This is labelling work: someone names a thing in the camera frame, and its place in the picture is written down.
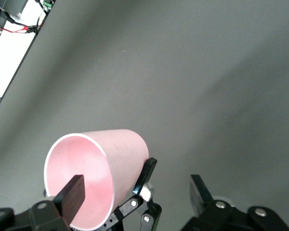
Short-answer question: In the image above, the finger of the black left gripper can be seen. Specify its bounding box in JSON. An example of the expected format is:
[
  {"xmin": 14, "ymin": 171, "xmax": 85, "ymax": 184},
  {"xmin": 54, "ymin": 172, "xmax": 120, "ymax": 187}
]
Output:
[{"xmin": 96, "ymin": 157, "xmax": 162, "ymax": 231}]

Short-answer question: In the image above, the red wire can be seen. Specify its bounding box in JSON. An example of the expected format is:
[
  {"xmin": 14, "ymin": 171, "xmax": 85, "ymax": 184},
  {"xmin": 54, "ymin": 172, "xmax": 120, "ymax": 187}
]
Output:
[{"xmin": 0, "ymin": 25, "xmax": 43, "ymax": 34}]

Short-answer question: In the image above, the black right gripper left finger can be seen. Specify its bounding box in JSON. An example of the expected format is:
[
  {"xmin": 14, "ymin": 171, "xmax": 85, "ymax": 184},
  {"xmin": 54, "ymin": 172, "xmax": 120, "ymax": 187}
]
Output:
[{"xmin": 0, "ymin": 174, "xmax": 86, "ymax": 231}]

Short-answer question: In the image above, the pink cup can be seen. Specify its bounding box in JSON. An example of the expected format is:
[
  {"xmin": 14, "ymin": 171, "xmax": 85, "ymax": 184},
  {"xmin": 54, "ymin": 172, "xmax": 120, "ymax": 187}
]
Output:
[{"xmin": 43, "ymin": 128, "xmax": 150, "ymax": 231}]

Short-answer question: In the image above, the grey electronics box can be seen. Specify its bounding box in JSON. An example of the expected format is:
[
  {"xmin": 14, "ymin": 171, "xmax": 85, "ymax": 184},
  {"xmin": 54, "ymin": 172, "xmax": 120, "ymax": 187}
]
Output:
[{"xmin": 0, "ymin": 0, "xmax": 29, "ymax": 38}]

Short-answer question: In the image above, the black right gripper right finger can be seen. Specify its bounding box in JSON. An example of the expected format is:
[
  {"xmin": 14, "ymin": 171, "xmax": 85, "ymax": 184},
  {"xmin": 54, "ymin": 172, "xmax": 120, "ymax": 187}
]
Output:
[{"xmin": 182, "ymin": 174, "xmax": 289, "ymax": 231}]

